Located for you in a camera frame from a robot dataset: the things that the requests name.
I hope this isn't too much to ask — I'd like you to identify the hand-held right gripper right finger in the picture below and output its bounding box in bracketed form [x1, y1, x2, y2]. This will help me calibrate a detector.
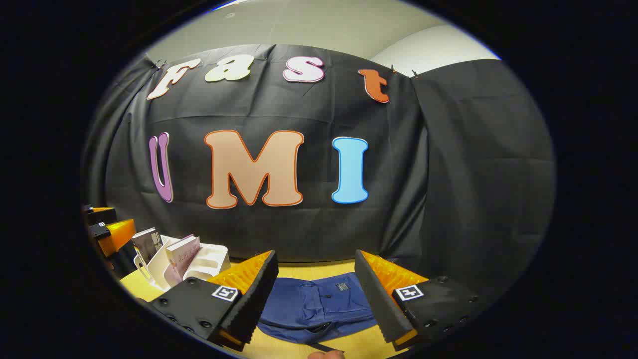
[354, 249, 486, 352]

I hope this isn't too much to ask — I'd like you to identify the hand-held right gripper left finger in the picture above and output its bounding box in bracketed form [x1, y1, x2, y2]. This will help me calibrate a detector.
[145, 249, 280, 352]

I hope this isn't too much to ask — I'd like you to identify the blue schoolbag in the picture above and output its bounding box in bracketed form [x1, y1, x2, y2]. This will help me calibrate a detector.
[257, 273, 379, 352]

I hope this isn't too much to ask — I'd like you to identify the white bookshelf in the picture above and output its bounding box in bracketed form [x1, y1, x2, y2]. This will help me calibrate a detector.
[134, 234, 231, 292]

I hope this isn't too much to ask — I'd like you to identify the pink book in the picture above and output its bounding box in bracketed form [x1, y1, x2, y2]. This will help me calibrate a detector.
[164, 235, 201, 287]

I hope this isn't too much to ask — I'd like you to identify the black backdrop cloth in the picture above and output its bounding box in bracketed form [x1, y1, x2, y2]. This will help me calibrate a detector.
[82, 44, 556, 300]

